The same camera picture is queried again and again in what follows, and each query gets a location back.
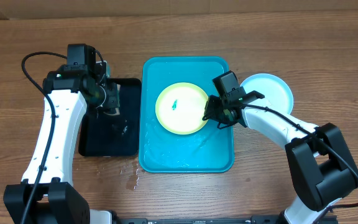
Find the teal plastic tray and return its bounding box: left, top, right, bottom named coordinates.
left=139, top=56, right=234, bottom=173

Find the black plastic tray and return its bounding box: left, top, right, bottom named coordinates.
left=78, top=78, right=142, bottom=157

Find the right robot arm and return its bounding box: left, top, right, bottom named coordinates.
left=203, top=71, right=358, bottom=223

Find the light blue plate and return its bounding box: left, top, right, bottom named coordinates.
left=241, top=73, right=294, bottom=114

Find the yellow-green plate top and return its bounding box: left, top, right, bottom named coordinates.
left=155, top=82, right=208, bottom=135

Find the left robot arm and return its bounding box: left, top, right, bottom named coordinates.
left=3, top=44, right=120, bottom=223

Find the green scrubbing sponge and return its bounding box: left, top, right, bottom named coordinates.
left=104, top=108, right=120, bottom=116

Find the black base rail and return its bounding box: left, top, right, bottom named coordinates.
left=88, top=210, right=339, bottom=224

